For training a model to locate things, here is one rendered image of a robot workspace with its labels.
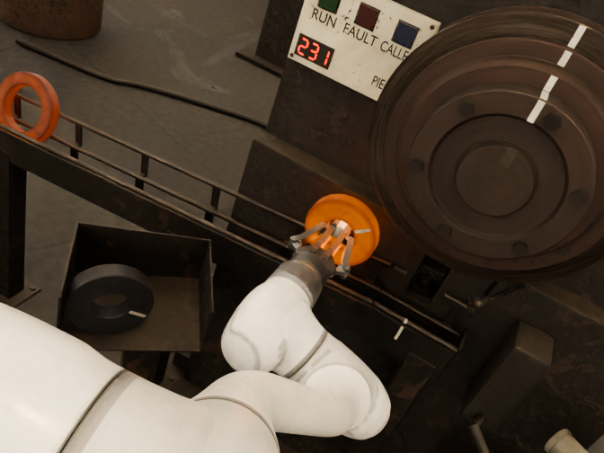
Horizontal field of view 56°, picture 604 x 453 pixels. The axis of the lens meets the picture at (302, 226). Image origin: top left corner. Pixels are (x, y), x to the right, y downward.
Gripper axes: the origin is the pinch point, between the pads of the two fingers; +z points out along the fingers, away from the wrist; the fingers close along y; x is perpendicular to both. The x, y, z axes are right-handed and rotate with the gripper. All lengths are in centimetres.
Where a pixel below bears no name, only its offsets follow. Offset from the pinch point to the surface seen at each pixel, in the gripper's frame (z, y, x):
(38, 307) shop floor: -2, -79, -84
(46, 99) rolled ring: 5, -82, -13
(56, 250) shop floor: 21, -94, -85
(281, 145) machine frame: 11.8, -21.9, 2.4
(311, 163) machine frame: 10.9, -13.8, 2.4
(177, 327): -26.1, -18.4, -22.4
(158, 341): -31.0, -19.3, -22.5
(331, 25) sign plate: 13.4, -19.9, 30.8
